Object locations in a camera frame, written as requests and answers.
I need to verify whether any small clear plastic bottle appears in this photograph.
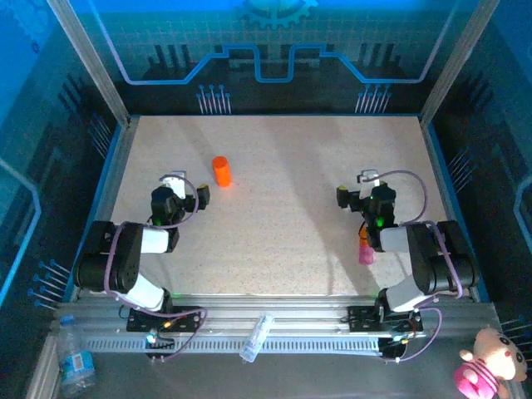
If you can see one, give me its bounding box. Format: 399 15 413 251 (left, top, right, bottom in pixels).
239 313 276 364

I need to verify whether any water bottle with blue label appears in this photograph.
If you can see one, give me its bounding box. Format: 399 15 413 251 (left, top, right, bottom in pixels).
55 313 97 398

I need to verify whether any pink beige plush toy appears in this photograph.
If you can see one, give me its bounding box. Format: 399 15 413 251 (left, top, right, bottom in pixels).
452 326 530 399

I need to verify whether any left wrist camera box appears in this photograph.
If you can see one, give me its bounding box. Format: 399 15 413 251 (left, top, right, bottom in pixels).
159 170 189 200

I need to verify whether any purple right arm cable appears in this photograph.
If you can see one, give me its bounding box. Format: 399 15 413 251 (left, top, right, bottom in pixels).
372 168 467 363

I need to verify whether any aluminium table side rail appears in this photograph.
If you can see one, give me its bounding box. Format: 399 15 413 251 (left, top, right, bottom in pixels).
74 116 140 303

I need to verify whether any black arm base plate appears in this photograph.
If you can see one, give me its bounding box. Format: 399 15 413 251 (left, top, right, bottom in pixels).
347 304 426 334
126 305 204 334

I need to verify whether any aluminium mounting rail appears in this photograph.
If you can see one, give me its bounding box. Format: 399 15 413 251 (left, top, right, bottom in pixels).
52 292 502 357

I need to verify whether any grey slotted cable duct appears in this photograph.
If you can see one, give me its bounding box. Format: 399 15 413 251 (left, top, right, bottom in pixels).
85 335 382 356

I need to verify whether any aluminium frame post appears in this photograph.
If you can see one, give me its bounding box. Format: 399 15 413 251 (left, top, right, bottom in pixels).
45 0 133 126
418 0 500 126

